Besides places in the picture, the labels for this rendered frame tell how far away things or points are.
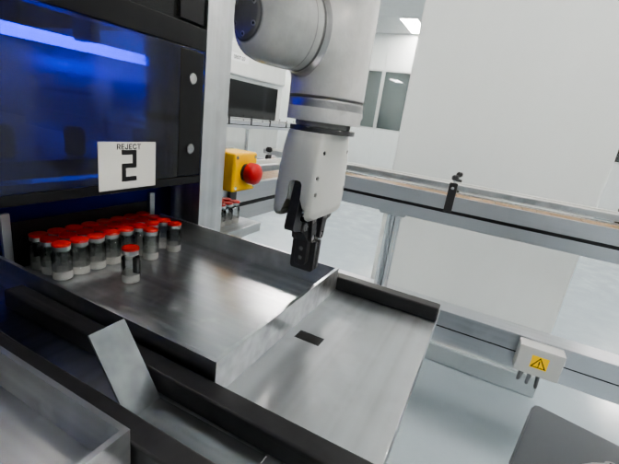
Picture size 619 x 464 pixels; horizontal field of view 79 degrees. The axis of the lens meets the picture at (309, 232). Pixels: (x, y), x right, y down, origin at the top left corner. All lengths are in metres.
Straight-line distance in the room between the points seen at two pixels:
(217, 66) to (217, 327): 0.40
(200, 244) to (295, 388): 0.36
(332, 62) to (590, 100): 1.54
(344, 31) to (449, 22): 1.53
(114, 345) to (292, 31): 0.30
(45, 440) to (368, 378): 0.26
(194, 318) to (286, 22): 0.31
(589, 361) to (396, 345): 1.03
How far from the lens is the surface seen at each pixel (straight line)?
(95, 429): 0.30
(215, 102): 0.65
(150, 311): 0.46
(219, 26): 0.66
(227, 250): 0.62
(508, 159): 1.84
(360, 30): 0.42
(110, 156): 0.53
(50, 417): 0.35
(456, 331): 1.40
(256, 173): 0.70
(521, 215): 1.25
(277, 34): 0.37
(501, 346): 1.41
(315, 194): 0.41
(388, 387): 0.39
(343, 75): 0.41
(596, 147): 1.87
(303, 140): 0.41
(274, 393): 0.36
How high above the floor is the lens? 1.11
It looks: 17 degrees down
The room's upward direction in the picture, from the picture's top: 8 degrees clockwise
